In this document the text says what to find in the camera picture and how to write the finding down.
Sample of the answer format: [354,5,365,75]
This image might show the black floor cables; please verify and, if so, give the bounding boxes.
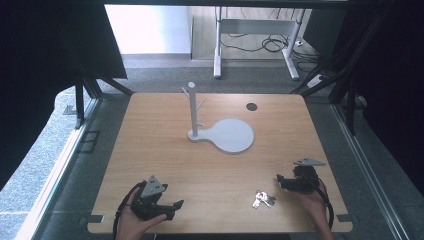
[220,32,323,73]

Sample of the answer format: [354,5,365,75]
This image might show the person's left hand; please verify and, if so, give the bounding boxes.
[115,195,168,240]

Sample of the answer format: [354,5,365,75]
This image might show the person's right hand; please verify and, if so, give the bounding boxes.
[295,190,329,231]

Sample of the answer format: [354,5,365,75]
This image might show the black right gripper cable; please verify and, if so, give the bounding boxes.
[311,178,335,231]

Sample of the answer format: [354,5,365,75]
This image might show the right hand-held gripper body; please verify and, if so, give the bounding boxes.
[285,157,327,194]

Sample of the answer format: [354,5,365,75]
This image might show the aluminium floor rail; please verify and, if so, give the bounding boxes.
[14,98,103,240]
[332,102,412,240]

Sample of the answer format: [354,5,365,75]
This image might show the white desk frame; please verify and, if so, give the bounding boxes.
[213,5,307,81]

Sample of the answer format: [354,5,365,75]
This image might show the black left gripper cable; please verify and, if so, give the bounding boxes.
[112,180,148,240]

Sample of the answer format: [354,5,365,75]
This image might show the white power strip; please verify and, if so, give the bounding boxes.
[306,74,325,89]

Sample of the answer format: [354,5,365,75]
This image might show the silver bunch of keys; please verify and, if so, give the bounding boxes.
[251,189,277,210]

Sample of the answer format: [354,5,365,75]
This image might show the white peg stand round base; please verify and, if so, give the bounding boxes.
[180,81,255,155]

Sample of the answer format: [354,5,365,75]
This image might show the black metal frame strut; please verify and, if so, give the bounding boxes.
[73,74,135,130]
[290,6,388,136]

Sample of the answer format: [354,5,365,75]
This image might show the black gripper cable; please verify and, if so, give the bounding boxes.
[311,178,335,231]
[112,180,148,240]

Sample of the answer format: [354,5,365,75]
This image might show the black curtain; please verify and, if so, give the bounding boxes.
[328,0,424,198]
[0,0,128,192]

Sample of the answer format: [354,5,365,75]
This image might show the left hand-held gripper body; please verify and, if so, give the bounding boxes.
[129,174,175,222]

